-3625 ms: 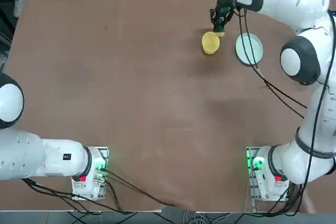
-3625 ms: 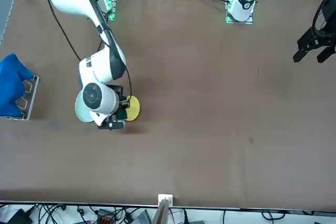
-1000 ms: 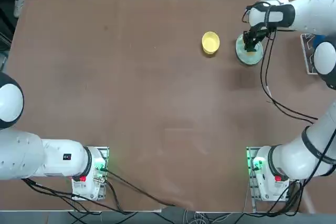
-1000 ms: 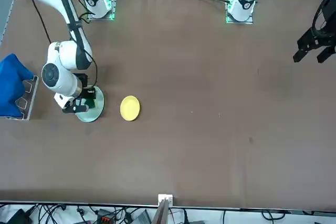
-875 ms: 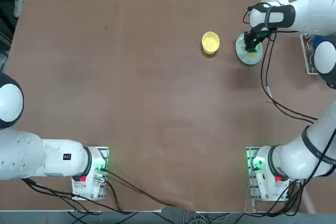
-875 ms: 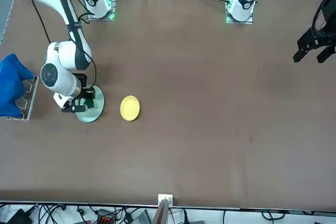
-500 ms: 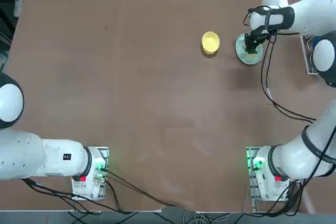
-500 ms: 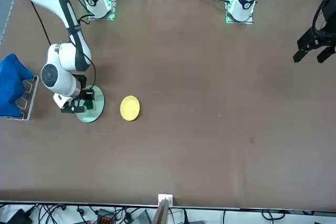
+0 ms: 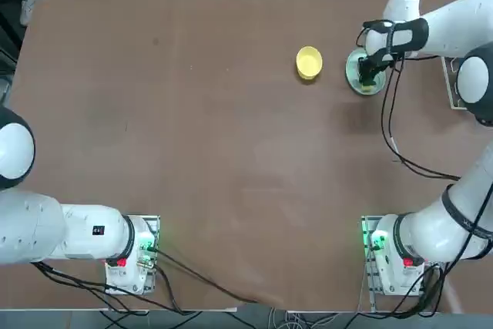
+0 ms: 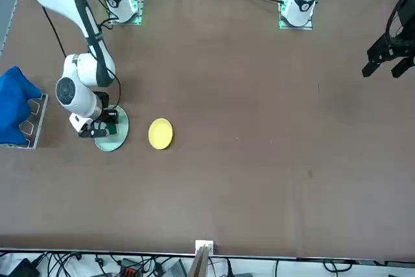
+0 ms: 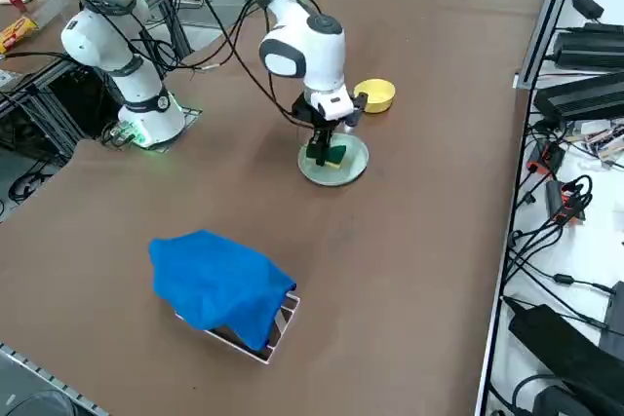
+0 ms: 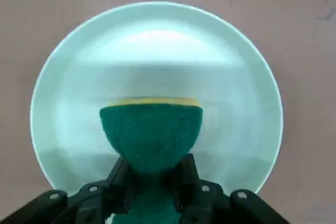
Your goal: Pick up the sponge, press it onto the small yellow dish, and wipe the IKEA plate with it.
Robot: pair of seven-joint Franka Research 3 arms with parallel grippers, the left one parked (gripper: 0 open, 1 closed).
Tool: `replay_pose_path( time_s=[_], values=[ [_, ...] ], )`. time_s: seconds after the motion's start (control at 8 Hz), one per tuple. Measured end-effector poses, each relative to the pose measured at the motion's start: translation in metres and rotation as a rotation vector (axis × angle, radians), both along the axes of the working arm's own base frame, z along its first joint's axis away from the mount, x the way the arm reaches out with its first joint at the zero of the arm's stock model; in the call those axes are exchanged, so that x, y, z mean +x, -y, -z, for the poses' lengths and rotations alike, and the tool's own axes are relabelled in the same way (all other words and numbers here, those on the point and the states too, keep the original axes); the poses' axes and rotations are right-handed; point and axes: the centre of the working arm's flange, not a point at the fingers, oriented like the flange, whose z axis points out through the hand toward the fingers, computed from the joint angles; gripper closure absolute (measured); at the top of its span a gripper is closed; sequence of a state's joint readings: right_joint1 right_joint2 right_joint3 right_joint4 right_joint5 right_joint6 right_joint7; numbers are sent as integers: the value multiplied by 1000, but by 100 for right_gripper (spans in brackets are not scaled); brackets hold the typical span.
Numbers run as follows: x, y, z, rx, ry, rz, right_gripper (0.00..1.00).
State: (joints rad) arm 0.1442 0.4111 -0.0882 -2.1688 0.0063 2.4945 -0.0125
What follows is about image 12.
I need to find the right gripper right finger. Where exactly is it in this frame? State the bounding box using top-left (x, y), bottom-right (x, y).
top-left (170, 153), bottom-right (289, 224)

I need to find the pale green round plate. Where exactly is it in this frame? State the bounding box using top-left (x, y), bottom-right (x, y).
top-left (30, 1), bottom-right (284, 196)

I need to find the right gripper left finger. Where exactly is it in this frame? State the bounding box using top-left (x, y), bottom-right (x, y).
top-left (0, 157), bottom-right (139, 224)

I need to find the green and yellow sponge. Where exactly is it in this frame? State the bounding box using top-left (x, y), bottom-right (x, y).
top-left (99, 97), bottom-right (203, 224)

